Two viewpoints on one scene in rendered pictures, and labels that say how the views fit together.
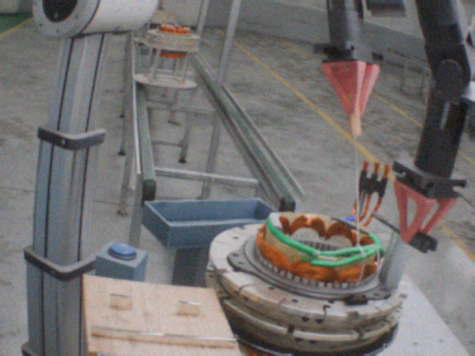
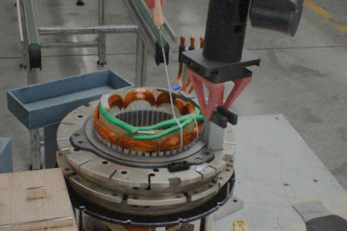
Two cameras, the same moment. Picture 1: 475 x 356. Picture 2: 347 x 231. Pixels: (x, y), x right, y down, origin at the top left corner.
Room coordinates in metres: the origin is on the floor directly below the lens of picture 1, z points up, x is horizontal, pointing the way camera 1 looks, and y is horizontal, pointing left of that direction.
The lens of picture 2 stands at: (-0.11, -0.14, 1.66)
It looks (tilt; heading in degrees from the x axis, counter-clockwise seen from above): 27 degrees down; 357
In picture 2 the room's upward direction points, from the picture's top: 4 degrees clockwise
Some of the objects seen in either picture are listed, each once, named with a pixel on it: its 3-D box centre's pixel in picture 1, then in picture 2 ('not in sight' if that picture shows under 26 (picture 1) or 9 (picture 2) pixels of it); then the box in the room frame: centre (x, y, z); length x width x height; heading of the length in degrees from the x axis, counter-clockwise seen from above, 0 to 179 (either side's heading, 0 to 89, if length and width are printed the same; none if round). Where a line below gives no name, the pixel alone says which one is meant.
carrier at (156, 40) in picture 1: (168, 57); not in sight; (3.85, 0.53, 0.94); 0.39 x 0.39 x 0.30
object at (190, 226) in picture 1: (205, 279); (72, 146); (1.15, 0.02, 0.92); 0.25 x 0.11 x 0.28; 125
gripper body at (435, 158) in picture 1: (436, 156); (223, 43); (0.78, -0.24, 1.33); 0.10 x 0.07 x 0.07; 125
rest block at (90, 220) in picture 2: not in sight; (90, 223); (0.97, -0.04, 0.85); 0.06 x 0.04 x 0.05; 155
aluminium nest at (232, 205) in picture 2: not in sight; (212, 197); (1.17, -0.30, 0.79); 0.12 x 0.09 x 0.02; 38
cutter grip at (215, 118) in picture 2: (417, 242); (217, 118); (0.75, -0.24, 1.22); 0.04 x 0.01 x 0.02; 35
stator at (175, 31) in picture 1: (172, 41); not in sight; (3.85, 0.53, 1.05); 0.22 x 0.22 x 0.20
